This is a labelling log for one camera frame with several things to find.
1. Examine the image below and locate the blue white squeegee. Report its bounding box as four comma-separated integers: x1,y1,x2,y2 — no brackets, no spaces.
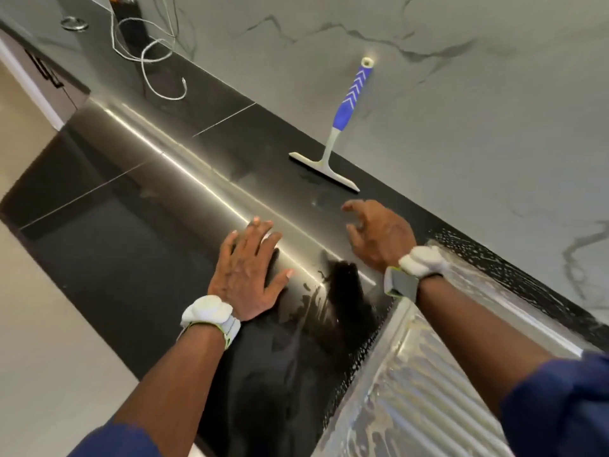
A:
288,56,376,194

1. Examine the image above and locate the person's right hand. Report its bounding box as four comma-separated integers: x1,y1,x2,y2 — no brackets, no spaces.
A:
341,199,418,274

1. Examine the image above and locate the person's left hand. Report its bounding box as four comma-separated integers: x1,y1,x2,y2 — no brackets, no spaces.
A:
207,216,295,322

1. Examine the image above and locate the white left wrist tracker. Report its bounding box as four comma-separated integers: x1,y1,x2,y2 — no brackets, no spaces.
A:
178,295,243,350

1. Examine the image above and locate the stainless steel sink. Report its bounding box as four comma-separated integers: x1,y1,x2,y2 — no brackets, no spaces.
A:
312,244,596,457

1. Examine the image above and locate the person's right forearm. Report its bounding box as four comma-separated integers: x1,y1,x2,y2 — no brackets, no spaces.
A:
417,275,558,415

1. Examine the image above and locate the white cable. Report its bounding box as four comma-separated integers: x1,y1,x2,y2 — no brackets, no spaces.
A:
107,0,190,102

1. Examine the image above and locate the person's left forearm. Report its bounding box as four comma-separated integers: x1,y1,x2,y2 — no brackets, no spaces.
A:
109,323,228,444

